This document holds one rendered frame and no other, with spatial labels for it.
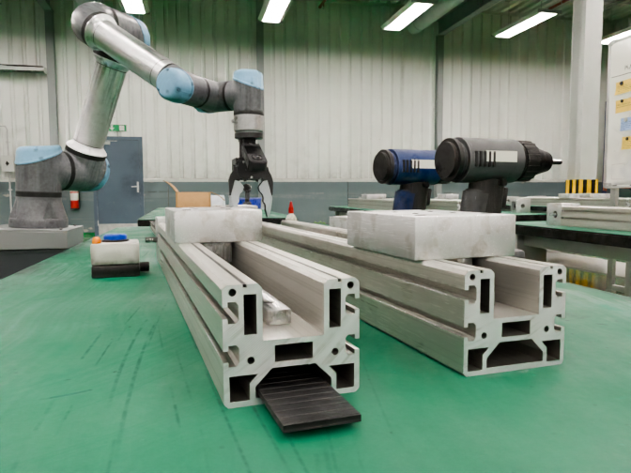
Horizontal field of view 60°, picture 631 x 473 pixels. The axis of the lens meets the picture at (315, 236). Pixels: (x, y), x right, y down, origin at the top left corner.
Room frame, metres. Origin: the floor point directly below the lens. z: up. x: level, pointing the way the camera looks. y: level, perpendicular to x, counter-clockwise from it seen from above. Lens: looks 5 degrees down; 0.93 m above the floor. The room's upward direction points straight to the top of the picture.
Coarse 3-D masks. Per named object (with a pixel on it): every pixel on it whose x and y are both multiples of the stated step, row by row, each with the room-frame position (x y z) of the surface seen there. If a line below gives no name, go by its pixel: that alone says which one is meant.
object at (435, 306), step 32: (288, 224) 1.14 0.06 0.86; (320, 256) 0.74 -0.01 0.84; (352, 256) 0.63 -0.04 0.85; (384, 256) 0.55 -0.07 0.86; (384, 288) 0.55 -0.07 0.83; (416, 288) 0.49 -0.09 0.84; (448, 288) 0.46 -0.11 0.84; (480, 288) 0.42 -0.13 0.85; (512, 288) 0.48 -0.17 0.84; (544, 288) 0.46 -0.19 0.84; (384, 320) 0.55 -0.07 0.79; (416, 320) 0.49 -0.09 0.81; (448, 320) 0.44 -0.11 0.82; (480, 320) 0.43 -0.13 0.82; (512, 320) 0.44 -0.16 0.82; (544, 320) 0.45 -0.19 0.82; (448, 352) 0.44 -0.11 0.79; (480, 352) 0.43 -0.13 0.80; (512, 352) 0.47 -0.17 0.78; (544, 352) 0.45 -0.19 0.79
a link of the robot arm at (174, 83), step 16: (80, 16) 1.41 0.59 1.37; (96, 16) 1.40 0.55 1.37; (112, 16) 1.48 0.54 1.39; (80, 32) 1.41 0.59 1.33; (96, 32) 1.39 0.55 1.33; (112, 32) 1.38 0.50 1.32; (96, 48) 1.44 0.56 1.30; (112, 48) 1.37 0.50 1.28; (128, 48) 1.34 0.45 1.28; (144, 48) 1.34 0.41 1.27; (128, 64) 1.35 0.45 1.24; (144, 64) 1.32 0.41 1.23; (160, 64) 1.30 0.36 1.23; (176, 64) 1.33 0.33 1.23; (160, 80) 1.27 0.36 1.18; (176, 80) 1.25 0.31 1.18; (192, 80) 1.29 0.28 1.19; (176, 96) 1.26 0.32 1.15; (192, 96) 1.29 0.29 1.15; (208, 96) 1.34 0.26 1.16
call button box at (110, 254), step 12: (108, 240) 0.95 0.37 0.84; (120, 240) 0.96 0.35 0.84; (132, 240) 0.99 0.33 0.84; (96, 252) 0.93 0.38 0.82; (108, 252) 0.93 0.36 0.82; (120, 252) 0.94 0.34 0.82; (132, 252) 0.95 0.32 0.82; (96, 264) 0.93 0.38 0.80; (108, 264) 0.93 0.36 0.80; (120, 264) 0.94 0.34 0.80; (132, 264) 0.95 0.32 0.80; (144, 264) 0.98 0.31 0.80; (96, 276) 0.93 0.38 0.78; (108, 276) 0.93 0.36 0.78; (120, 276) 0.94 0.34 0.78; (132, 276) 0.95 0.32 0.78
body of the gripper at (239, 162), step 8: (240, 136) 1.35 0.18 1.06; (248, 136) 1.34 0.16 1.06; (256, 136) 1.35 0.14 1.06; (240, 144) 1.39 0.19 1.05; (240, 152) 1.40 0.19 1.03; (232, 160) 1.41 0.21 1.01; (240, 160) 1.34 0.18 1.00; (232, 168) 1.41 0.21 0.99; (240, 168) 1.34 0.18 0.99; (240, 176) 1.34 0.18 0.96; (248, 176) 1.35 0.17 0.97; (256, 176) 1.35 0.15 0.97
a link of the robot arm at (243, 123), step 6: (240, 114) 1.34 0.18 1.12; (246, 114) 1.34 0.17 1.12; (252, 114) 1.34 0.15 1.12; (258, 114) 1.35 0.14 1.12; (234, 120) 1.36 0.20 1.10; (240, 120) 1.34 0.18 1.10; (246, 120) 1.34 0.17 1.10; (252, 120) 1.34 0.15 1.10; (258, 120) 1.35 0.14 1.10; (234, 126) 1.37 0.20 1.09; (240, 126) 1.34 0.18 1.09; (246, 126) 1.34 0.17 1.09; (252, 126) 1.34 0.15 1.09; (258, 126) 1.35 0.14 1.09
